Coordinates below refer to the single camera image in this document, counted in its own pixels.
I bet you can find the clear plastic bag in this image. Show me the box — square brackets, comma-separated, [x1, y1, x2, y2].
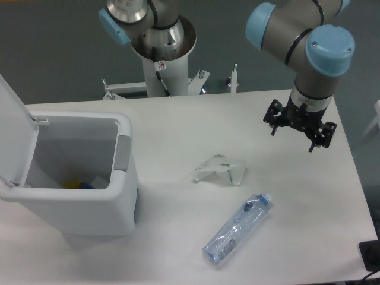
[192, 154, 247, 186]

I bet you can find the black device at edge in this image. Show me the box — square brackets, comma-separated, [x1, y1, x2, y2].
[359, 240, 379, 271]

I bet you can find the white frame bracket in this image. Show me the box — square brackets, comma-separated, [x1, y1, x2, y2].
[103, 64, 239, 100]

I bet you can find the yellow and blue trash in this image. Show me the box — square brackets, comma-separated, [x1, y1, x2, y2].
[63, 178, 94, 189]

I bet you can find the white trash can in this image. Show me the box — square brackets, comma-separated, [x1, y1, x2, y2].
[1, 110, 138, 236]

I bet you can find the white trash can lid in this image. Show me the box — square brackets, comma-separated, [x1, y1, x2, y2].
[1, 78, 49, 186]

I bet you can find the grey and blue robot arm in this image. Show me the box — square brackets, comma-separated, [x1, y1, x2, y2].
[99, 1, 355, 148]

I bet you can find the clear plastic water bottle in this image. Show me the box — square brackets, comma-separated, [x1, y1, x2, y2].
[202, 193, 271, 265]

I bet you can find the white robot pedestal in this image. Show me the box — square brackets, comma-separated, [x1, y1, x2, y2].
[132, 15, 197, 97]

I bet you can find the black cable on pedestal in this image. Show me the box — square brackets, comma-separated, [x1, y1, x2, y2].
[151, 46, 173, 97]

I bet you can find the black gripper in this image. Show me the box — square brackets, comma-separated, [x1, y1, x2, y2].
[263, 98, 337, 153]

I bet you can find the white furniture leg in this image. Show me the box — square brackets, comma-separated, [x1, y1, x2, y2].
[361, 100, 380, 140]

